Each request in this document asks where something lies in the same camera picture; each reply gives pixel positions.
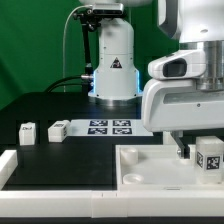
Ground white square tabletop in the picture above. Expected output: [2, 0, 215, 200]
[115, 145, 224, 191]

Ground white cable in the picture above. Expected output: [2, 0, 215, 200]
[62, 5, 88, 94]

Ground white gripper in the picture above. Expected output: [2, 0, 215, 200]
[141, 50, 224, 159]

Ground black camera on stand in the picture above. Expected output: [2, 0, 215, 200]
[73, 3, 124, 93]

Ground white marker sheet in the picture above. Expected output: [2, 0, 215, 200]
[69, 119, 152, 137]

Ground white u-shaped obstacle fence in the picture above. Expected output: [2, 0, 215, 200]
[0, 150, 224, 218]

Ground black cables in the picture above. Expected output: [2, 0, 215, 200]
[43, 75, 88, 94]

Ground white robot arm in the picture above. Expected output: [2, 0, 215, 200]
[135, 0, 224, 158]

